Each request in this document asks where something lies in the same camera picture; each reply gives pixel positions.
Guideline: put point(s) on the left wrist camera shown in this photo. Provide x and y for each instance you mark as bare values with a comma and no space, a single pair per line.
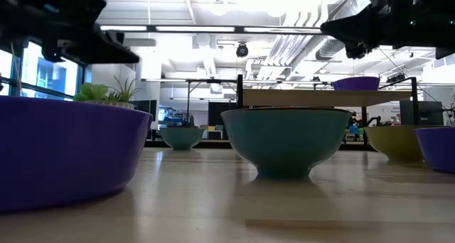
89,5

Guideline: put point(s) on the potted plant in patterned pot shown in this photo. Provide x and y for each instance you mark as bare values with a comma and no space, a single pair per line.
106,94

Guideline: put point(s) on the wooden shelf with black frame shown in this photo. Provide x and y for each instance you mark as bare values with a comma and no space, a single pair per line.
320,97

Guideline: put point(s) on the teal patterned ceramic bowl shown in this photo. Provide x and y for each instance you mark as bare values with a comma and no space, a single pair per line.
284,143
181,138

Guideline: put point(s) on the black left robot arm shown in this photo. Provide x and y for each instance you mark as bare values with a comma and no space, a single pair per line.
17,19

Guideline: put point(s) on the black background workstation frame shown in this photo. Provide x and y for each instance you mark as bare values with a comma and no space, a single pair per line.
199,80

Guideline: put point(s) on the black cabinet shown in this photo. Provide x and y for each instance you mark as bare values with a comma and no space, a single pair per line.
222,120

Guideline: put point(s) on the purple plastic bowl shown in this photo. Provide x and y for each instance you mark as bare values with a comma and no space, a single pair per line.
64,154
355,84
439,148

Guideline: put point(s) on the black aluminium table frame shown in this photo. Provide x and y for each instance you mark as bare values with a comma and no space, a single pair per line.
213,144

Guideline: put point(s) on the yellow pear-print ceramic bowl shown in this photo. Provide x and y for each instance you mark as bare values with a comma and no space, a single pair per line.
391,143

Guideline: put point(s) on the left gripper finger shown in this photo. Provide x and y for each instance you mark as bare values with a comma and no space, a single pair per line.
106,53

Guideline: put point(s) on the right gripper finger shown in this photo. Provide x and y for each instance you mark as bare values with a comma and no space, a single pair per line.
352,28

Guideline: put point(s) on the black overhead camera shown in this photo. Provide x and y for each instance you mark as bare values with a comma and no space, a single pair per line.
242,50

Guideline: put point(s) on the person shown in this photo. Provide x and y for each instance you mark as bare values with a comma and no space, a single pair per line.
354,129

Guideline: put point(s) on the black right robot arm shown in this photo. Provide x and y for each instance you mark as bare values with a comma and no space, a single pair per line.
437,19

